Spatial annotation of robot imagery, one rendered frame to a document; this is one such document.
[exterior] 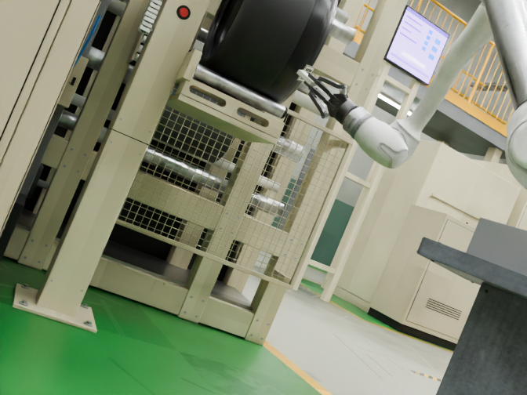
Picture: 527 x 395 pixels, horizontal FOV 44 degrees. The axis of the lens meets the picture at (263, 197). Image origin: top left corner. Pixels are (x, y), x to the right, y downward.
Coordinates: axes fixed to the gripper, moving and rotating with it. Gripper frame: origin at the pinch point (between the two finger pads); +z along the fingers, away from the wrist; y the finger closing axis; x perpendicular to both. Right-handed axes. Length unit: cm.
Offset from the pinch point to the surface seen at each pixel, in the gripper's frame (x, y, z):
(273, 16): -10.2, -10.7, 16.0
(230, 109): -14.2, 20.3, 9.9
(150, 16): -26, 10, 46
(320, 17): 2.6, -16.8, 9.0
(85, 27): -90, -6, 1
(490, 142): 830, 153, 114
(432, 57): 436, 43, 128
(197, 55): -23.8, 10.3, 24.3
